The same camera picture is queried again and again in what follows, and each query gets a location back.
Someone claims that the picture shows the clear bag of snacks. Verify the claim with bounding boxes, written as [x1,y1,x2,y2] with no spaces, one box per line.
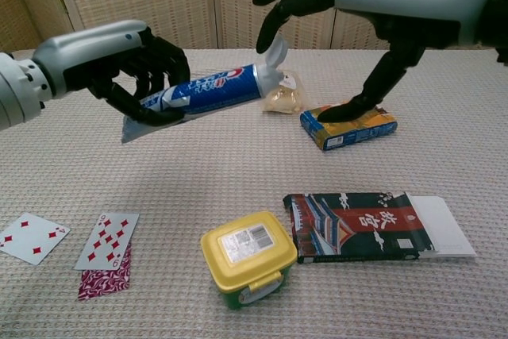
[260,71,309,114]

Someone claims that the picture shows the four of diamonds card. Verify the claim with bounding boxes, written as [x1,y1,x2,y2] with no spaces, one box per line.
[0,211,71,267]

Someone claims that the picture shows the face-down red patterned card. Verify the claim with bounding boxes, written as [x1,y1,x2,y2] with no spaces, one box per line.
[77,242,133,302]

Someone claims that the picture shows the colourful blue and orange box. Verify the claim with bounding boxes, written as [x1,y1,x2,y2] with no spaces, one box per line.
[299,104,398,152]

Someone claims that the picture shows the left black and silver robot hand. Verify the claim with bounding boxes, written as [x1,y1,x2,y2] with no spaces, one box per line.
[33,20,191,128]

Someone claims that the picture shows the pale woven tablecloth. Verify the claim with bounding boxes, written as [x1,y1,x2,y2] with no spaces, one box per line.
[0,48,508,339]

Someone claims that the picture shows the dark printed slipcase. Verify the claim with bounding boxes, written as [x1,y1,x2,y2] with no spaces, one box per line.
[283,191,436,264]

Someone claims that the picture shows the yellow lidded plastic container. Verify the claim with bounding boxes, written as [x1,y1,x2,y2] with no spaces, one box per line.
[200,210,298,311]

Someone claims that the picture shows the woven folding screen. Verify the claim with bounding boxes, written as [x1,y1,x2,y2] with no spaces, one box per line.
[0,0,508,52]

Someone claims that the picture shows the white book in slipcase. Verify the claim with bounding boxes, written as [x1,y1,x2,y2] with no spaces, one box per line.
[408,195,477,263]

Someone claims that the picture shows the nine of diamonds card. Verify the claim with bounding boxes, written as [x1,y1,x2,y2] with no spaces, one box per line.
[74,212,140,272]

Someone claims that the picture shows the blue and white toothpaste tube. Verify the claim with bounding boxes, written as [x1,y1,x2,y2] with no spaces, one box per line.
[121,35,291,145]

